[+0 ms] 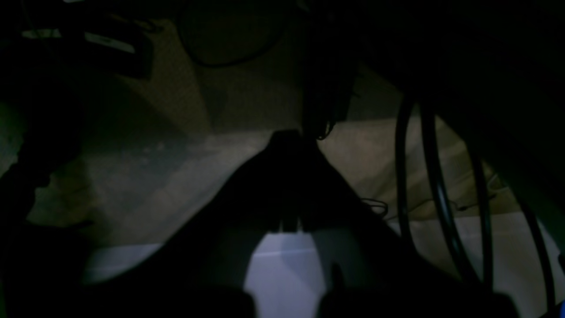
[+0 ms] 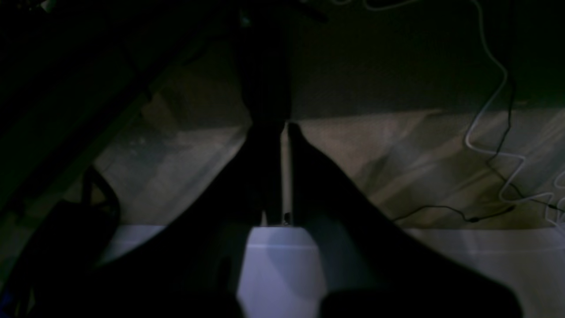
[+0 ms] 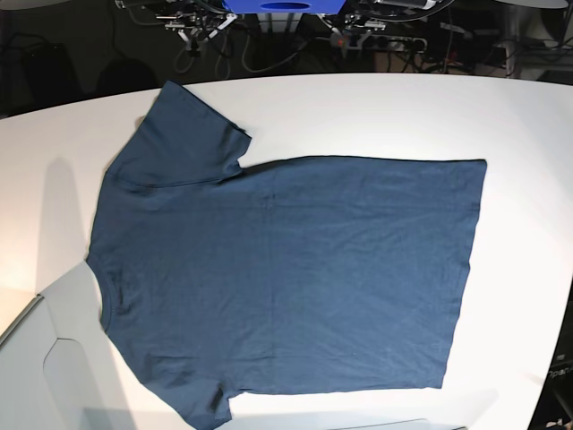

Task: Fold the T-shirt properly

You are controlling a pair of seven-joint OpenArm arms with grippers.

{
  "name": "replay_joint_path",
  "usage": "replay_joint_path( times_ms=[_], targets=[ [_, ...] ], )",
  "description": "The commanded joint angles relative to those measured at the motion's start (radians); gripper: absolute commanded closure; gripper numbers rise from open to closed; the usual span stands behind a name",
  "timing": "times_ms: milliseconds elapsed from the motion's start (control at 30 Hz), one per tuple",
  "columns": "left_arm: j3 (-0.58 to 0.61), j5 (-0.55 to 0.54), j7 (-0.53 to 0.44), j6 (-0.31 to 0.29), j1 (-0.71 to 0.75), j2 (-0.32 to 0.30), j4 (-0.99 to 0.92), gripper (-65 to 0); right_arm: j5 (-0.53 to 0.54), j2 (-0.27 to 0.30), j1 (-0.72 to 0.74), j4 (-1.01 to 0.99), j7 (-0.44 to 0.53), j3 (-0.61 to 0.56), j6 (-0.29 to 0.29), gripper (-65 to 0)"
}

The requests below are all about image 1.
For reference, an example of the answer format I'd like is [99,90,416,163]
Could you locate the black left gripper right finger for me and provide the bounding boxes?
[291,132,518,318]

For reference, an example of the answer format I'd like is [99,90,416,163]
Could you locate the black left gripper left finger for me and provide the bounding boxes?
[84,132,292,318]

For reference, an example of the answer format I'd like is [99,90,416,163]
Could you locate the black looping cables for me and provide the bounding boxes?
[394,95,557,310]

